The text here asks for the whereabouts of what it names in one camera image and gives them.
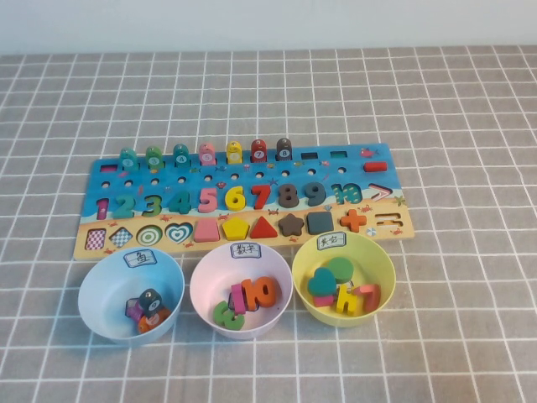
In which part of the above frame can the pink wooden number 5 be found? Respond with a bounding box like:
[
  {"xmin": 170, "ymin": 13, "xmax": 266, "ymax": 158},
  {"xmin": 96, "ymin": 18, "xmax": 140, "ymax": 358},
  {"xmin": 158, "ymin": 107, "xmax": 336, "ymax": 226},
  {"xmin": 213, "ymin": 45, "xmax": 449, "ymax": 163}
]
[{"xmin": 198, "ymin": 187, "xmax": 220, "ymax": 214}]

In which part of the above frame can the yellow wooden number 6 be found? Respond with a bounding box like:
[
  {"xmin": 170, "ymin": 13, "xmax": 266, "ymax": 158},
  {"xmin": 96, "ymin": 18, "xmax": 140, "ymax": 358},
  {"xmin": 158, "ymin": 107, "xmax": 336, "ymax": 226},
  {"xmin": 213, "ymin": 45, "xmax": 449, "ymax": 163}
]
[{"xmin": 225, "ymin": 186, "xmax": 248, "ymax": 213}]

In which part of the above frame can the orange fish piece number 10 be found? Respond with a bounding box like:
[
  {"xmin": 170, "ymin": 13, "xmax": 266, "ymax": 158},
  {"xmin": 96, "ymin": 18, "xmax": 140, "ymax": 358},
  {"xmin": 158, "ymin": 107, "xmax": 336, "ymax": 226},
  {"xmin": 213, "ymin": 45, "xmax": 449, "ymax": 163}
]
[{"xmin": 137, "ymin": 310, "xmax": 172, "ymax": 336}]

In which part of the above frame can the dark teal fish piece number 9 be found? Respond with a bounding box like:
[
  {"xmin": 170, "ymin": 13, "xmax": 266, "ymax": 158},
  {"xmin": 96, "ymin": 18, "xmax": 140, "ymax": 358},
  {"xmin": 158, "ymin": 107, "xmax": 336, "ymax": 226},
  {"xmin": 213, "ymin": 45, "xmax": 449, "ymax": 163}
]
[{"xmin": 138, "ymin": 288, "xmax": 163, "ymax": 314}]

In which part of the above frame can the light blue plastic bowl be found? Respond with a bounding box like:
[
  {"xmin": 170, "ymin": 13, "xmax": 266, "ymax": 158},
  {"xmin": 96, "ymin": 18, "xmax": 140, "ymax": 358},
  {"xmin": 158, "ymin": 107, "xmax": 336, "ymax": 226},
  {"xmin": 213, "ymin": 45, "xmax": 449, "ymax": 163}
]
[{"xmin": 77, "ymin": 247, "xmax": 186, "ymax": 347}]

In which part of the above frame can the grey checked tablecloth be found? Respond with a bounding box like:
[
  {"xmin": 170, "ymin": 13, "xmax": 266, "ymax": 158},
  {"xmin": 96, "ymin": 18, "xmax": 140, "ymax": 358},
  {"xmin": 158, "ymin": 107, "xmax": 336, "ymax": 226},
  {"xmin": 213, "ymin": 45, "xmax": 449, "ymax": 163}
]
[{"xmin": 0, "ymin": 45, "xmax": 537, "ymax": 403}]

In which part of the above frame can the red wooden number 7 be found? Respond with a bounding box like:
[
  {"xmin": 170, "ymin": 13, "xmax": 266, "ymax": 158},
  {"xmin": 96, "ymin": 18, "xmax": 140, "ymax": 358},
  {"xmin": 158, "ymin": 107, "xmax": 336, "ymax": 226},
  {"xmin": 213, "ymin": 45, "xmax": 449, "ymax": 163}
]
[{"xmin": 250, "ymin": 185, "xmax": 273, "ymax": 211}]

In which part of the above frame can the green wooden circle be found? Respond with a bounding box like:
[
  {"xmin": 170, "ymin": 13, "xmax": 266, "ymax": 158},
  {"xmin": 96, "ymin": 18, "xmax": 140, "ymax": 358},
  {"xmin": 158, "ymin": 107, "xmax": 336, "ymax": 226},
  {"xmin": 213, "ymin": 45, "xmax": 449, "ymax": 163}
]
[{"xmin": 326, "ymin": 257, "xmax": 355, "ymax": 285}]

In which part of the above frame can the teal wooden heart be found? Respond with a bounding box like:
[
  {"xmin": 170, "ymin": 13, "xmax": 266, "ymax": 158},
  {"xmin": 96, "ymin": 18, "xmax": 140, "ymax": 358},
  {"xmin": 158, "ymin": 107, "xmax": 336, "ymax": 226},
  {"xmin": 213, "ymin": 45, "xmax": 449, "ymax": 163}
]
[{"xmin": 308, "ymin": 268, "xmax": 339, "ymax": 298}]

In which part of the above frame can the brown wooden star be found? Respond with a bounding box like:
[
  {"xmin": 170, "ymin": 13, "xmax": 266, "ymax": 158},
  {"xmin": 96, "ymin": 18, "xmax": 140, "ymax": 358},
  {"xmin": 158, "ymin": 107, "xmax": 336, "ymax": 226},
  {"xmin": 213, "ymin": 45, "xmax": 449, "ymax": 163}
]
[{"xmin": 279, "ymin": 212, "xmax": 306, "ymax": 238}]

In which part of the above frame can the green wooden number 3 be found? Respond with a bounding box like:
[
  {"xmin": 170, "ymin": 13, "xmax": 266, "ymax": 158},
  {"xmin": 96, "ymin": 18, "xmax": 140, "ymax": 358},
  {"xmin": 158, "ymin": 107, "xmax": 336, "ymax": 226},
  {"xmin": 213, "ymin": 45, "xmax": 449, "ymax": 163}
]
[{"xmin": 212, "ymin": 301, "xmax": 247, "ymax": 332}]

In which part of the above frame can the salmon wooden greater-than sign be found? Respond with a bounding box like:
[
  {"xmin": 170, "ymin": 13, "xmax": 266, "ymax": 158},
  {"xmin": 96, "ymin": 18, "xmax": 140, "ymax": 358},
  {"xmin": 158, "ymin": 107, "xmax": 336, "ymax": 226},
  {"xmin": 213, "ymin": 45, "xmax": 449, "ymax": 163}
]
[{"xmin": 354, "ymin": 284, "xmax": 382, "ymax": 314}]

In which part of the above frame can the pink wooden trapezoid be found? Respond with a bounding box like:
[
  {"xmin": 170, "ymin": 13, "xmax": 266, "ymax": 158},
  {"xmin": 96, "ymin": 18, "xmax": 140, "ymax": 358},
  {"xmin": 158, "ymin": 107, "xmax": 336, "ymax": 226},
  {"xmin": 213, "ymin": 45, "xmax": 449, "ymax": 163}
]
[{"xmin": 193, "ymin": 219, "xmax": 222, "ymax": 243}]

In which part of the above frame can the dark grey wooden square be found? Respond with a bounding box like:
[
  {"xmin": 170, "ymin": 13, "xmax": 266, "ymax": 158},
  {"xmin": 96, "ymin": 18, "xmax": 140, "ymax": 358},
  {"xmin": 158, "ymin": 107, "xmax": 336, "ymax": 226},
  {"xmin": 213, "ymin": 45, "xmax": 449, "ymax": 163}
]
[{"xmin": 306, "ymin": 212, "xmax": 336, "ymax": 236}]

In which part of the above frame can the light yellow plastic bowl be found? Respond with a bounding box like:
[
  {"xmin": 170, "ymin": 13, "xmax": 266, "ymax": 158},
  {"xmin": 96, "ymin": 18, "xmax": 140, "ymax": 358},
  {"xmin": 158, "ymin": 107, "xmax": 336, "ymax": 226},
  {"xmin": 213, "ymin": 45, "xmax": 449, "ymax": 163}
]
[{"xmin": 291, "ymin": 232, "xmax": 397, "ymax": 328}]

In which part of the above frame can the teal wooden number 2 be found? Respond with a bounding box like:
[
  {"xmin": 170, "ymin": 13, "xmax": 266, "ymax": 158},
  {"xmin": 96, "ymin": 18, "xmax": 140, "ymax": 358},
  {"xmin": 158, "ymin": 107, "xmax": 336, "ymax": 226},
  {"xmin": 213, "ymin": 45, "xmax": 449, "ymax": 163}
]
[{"xmin": 113, "ymin": 191, "xmax": 138, "ymax": 219}]

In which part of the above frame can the magenta fish piece number 1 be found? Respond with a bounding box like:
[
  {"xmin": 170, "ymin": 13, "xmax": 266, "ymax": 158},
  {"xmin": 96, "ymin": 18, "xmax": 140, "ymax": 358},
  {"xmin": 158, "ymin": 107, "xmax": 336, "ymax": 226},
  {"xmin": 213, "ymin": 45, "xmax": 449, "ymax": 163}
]
[{"xmin": 125, "ymin": 297, "xmax": 146, "ymax": 322}]

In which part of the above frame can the teal fish piece number 4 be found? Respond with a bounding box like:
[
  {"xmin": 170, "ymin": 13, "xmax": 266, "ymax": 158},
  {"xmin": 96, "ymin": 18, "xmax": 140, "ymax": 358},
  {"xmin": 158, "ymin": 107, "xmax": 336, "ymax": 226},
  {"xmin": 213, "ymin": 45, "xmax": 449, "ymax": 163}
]
[{"xmin": 172, "ymin": 144, "xmax": 192, "ymax": 168}]

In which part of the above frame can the teal wooden number 4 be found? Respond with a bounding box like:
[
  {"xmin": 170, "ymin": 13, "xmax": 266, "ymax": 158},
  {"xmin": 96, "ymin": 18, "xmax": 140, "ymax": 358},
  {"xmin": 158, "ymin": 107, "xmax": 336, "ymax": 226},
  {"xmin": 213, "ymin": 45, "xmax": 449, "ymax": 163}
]
[{"xmin": 169, "ymin": 191, "xmax": 193, "ymax": 215}]

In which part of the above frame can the colourful wooden puzzle board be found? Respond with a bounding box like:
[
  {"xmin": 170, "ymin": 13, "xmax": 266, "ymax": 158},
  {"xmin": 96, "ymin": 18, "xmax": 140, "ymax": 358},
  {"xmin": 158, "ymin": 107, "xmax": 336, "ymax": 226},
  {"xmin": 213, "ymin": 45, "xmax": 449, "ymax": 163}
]
[{"xmin": 73, "ymin": 143, "xmax": 416, "ymax": 261}]

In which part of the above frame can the green fish piece number 3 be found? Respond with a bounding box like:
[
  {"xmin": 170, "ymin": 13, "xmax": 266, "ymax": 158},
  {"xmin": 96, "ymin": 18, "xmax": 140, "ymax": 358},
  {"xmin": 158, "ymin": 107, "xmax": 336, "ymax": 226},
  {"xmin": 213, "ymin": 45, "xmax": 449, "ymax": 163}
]
[{"xmin": 145, "ymin": 145, "xmax": 165, "ymax": 173}]

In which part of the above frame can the orange wooden number 10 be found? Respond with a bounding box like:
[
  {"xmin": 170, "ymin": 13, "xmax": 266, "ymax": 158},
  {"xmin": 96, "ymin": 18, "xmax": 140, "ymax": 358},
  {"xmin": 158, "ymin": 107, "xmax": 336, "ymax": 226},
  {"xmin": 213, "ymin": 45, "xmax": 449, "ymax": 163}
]
[{"xmin": 242, "ymin": 276, "xmax": 281, "ymax": 310}]

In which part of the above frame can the pink fish piece number 5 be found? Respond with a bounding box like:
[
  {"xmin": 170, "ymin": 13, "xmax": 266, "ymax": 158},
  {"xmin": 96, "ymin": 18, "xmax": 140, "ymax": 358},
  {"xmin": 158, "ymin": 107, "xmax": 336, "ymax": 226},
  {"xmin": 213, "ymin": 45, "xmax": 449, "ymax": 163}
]
[{"xmin": 198, "ymin": 143, "xmax": 217, "ymax": 167}]

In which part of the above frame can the teal fish piece number 2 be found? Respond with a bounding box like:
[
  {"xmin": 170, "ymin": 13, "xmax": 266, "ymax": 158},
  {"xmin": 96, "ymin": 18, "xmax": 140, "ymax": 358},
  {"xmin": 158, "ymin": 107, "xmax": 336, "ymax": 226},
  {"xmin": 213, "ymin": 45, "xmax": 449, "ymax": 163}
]
[{"xmin": 118, "ymin": 147, "xmax": 140, "ymax": 172}]

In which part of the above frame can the red fish piece number 7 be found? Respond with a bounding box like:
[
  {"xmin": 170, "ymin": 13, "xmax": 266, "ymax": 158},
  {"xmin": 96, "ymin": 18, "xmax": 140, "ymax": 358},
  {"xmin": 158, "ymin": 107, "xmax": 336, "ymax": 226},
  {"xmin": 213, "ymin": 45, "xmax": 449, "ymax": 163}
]
[{"xmin": 250, "ymin": 139, "xmax": 269, "ymax": 164}]

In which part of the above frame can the brown wooden number 8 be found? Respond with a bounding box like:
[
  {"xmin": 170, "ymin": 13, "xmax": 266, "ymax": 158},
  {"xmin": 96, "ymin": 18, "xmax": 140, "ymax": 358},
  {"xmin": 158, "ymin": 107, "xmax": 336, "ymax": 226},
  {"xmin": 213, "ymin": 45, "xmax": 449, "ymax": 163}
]
[{"xmin": 279, "ymin": 184, "xmax": 301, "ymax": 210}]

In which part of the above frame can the orange wooden plus sign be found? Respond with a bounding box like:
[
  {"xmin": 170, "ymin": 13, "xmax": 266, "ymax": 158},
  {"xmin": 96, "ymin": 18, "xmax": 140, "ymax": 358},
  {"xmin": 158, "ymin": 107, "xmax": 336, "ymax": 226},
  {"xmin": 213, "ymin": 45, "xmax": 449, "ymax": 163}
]
[{"xmin": 340, "ymin": 209, "xmax": 368, "ymax": 234}]

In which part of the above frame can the brown fish piece number 8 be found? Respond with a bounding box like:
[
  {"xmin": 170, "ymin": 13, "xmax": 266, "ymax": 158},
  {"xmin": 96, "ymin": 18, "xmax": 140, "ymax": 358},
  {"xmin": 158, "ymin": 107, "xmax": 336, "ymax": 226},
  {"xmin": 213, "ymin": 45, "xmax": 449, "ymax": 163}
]
[{"xmin": 276, "ymin": 138, "xmax": 295, "ymax": 163}]

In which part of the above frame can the dark grey wooden number 9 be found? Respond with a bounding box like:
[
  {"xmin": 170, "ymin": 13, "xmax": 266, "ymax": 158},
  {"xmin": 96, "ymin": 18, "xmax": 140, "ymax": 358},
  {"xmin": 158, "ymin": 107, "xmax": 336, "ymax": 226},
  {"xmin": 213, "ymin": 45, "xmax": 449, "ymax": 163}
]
[{"xmin": 305, "ymin": 182, "xmax": 327, "ymax": 207}]

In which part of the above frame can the light pink plastic bowl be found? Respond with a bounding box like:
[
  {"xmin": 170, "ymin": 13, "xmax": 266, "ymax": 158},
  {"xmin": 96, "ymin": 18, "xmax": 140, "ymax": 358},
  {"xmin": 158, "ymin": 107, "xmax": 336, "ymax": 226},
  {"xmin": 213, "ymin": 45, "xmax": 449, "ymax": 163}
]
[{"xmin": 190, "ymin": 243, "xmax": 294, "ymax": 341}]

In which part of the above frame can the magenta wooden number 1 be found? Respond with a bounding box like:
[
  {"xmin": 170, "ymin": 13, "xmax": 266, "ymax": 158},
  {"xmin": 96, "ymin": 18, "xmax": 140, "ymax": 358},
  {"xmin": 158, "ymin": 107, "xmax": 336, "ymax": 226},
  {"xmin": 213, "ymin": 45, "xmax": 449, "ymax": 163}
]
[{"xmin": 230, "ymin": 283, "xmax": 248, "ymax": 316}]

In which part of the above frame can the red wooden triangle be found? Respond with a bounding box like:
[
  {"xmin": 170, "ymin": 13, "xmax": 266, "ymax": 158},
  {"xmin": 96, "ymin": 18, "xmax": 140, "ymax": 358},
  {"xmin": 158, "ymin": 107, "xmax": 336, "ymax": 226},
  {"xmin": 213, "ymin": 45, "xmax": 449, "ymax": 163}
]
[{"xmin": 250, "ymin": 216, "xmax": 279, "ymax": 240}]

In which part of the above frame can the yellow wooden pentagon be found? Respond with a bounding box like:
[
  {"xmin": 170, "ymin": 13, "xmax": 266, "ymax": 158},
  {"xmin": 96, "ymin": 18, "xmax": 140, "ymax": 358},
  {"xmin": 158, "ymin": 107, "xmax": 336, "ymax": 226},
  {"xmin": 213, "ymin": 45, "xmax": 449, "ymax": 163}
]
[{"xmin": 222, "ymin": 217, "xmax": 252, "ymax": 242}]

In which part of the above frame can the yellow wooden equals sign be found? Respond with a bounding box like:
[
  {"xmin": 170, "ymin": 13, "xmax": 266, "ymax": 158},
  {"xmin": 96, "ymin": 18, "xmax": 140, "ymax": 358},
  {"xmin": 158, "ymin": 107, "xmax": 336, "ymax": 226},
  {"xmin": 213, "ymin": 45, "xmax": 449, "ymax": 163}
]
[{"xmin": 335, "ymin": 284, "xmax": 362, "ymax": 317}]

